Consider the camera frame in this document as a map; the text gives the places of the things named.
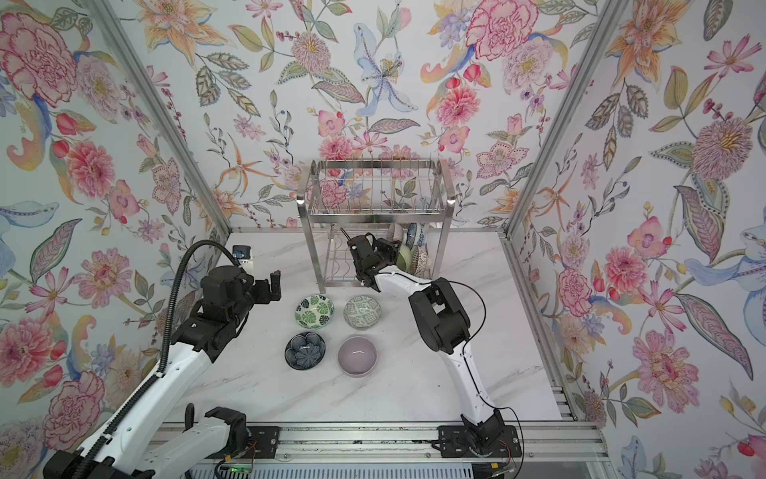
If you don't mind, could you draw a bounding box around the light green bowl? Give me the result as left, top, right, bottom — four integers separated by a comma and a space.
396, 245, 414, 273

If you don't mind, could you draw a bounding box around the blue floral bowl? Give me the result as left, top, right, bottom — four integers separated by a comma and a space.
405, 223, 427, 249

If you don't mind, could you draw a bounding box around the green leaf pattern bowl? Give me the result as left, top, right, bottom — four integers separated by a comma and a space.
294, 295, 335, 329

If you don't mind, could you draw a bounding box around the green white patterned bowl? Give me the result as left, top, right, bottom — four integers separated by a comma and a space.
343, 295, 383, 331

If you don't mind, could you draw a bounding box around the purple ribbed bowl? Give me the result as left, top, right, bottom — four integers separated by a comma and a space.
387, 224, 406, 245

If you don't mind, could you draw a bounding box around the brown white patterned bowl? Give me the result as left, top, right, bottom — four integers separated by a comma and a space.
410, 247, 431, 279

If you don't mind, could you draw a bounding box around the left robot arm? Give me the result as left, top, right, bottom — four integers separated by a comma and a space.
43, 265, 281, 478

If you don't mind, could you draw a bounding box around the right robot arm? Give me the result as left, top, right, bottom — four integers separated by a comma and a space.
346, 233, 525, 462

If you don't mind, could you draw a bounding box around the steel two-tier dish rack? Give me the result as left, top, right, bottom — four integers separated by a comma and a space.
296, 160, 458, 293

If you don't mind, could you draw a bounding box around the dark blue flower bowl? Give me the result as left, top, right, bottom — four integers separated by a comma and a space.
284, 331, 326, 371

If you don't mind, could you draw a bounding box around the lilac plain bowl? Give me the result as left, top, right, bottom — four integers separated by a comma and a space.
337, 336, 378, 377

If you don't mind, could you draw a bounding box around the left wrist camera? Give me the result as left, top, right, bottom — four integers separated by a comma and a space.
231, 245, 253, 273

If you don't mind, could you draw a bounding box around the black corrugated cable conduit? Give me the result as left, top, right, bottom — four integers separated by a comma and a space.
68, 238, 241, 479

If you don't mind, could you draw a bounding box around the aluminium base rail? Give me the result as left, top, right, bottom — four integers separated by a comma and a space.
95, 420, 612, 465

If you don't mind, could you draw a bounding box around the left aluminium corner post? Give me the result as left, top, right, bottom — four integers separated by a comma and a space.
84, 0, 233, 240

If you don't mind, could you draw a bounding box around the aluminium corner post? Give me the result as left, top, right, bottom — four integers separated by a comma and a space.
505, 0, 626, 240
84, 0, 233, 240

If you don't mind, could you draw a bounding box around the right aluminium corner post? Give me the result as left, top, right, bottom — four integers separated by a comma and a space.
505, 0, 626, 240

